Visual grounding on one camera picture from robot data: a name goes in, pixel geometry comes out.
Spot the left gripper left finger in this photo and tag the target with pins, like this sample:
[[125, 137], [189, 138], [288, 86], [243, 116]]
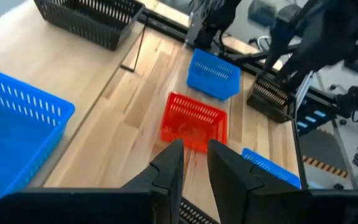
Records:
[[166, 174]]

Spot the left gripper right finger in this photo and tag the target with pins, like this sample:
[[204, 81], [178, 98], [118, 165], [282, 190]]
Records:
[[228, 174]]

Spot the blue slotted plastic basket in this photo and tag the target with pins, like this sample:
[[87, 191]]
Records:
[[269, 165], [213, 84], [11, 140]]

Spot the black slotted plastic basket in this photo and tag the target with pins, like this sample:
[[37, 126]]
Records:
[[57, 23], [266, 109], [194, 214]]

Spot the red slotted plastic basket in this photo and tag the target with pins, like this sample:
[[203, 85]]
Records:
[[194, 130]]

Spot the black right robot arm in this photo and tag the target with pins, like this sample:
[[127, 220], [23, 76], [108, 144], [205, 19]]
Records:
[[216, 18]]

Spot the wooden shelf with black legs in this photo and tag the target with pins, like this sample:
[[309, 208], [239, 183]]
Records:
[[42, 77]]

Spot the black box with blue labels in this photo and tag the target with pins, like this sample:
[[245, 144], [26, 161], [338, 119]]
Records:
[[311, 119]]

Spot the grey bag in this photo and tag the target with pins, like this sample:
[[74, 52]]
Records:
[[263, 12]]

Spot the yellow black striped strip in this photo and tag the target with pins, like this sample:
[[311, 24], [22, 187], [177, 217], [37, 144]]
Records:
[[325, 167]]

